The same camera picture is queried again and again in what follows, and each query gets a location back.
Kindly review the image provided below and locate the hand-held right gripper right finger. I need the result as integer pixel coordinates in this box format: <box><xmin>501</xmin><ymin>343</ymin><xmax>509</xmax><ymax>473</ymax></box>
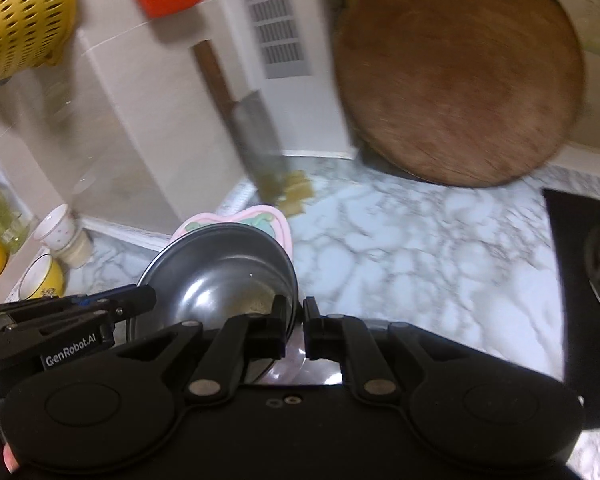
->
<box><xmin>303</xmin><ymin>297</ymin><xmax>474</xmax><ymax>404</ymax></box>

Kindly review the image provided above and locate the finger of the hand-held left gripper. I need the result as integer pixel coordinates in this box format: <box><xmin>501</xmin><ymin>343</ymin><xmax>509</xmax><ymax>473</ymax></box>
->
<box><xmin>0</xmin><ymin>308</ymin><xmax>118</xmax><ymax>348</ymax></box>
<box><xmin>0</xmin><ymin>284</ymin><xmax>157</xmax><ymax>322</ymax></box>

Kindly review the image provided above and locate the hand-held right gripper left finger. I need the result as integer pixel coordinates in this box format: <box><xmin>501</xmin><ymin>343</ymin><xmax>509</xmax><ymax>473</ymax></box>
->
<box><xmin>117</xmin><ymin>295</ymin><xmax>289</xmax><ymax>404</ymax></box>

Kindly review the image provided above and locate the stainless steel bowl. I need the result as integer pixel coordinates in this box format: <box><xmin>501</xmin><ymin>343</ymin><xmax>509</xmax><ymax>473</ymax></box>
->
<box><xmin>136</xmin><ymin>224</ymin><xmax>299</xmax><ymax>386</ymax></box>

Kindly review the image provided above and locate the person's left hand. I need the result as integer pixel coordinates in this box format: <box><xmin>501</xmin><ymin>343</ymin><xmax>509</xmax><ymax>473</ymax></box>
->
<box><xmin>1</xmin><ymin>444</ymin><xmax>25</xmax><ymax>475</ymax></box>

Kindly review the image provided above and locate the yellow ceramic bowl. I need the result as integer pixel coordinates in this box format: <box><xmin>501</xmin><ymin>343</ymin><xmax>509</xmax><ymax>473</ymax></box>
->
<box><xmin>17</xmin><ymin>254</ymin><xmax>66</xmax><ymax>302</ymax></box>

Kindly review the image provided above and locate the clear plastic grain container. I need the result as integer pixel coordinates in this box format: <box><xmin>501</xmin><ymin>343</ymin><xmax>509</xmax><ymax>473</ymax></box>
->
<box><xmin>59</xmin><ymin>229</ymin><xmax>94</xmax><ymax>267</ymax></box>

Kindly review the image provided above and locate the white floral cup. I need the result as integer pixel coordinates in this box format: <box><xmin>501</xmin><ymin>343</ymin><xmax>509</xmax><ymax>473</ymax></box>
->
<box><xmin>31</xmin><ymin>204</ymin><xmax>77</xmax><ymax>252</ymax></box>

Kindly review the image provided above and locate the pink cartoon plate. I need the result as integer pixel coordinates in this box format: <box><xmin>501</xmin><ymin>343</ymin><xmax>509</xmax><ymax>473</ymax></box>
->
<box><xmin>172</xmin><ymin>204</ymin><xmax>295</xmax><ymax>261</ymax></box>

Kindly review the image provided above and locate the green glass jar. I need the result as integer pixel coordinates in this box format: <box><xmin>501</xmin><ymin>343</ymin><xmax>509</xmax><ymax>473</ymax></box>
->
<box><xmin>0</xmin><ymin>167</ymin><xmax>33</xmax><ymax>255</ymax></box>

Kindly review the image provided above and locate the olive yellow sheet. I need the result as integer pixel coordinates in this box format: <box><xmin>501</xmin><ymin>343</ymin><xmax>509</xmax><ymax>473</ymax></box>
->
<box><xmin>275</xmin><ymin>170</ymin><xmax>317</xmax><ymax>219</ymax></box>

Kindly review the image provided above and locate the white vented cabinet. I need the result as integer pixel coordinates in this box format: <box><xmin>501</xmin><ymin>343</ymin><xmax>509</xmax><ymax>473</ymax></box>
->
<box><xmin>75</xmin><ymin>0</ymin><xmax>361</xmax><ymax>251</ymax></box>

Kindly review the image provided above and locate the black gas stove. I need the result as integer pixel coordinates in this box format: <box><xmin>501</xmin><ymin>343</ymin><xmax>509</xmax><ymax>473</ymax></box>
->
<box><xmin>542</xmin><ymin>187</ymin><xmax>600</xmax><ymax>431</ymax></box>

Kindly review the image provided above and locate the round wooden cutting board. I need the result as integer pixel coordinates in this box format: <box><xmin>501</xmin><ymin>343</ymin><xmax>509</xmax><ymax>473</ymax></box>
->
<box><xmin>332</xmin><ymin>0</ymin><xmax>587</xmax><ymax>189</ymax></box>

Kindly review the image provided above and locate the yellow plastic colander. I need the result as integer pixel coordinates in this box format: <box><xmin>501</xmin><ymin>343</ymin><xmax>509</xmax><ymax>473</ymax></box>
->
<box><xmin>0</xmin><ymin>0</ymin><xmax>78</xmax><ymax>85</ymax></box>

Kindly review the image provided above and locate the cleaver with wooden handle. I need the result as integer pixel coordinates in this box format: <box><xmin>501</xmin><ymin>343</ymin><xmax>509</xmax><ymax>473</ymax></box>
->
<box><xmin>192</xmin><ymin>40</ymin><xmax>287</xmax><ymax>206</ymax></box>

